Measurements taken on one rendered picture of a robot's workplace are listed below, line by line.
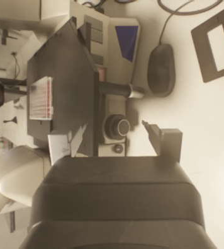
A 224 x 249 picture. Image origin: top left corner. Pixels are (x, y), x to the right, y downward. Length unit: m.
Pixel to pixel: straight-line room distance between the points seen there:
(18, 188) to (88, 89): 0.23
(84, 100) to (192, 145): 0.23
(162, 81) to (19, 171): 0.33
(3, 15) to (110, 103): 0.29
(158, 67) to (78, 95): 0.19
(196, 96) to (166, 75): 0.07
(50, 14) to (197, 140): 0.40
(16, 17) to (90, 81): 0.26
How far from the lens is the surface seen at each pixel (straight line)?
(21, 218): 2.83
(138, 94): 0.41
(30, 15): 0.48
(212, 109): 0.36
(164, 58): 0.40
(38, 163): 0.37
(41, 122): 0.42
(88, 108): 0.25
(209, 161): 0.37
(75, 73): 0.29
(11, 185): 0.38
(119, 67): 0.45
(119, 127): 0.40
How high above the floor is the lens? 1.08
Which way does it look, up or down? 39 degrees down
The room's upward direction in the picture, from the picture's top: 91 degrees counter-clockwise
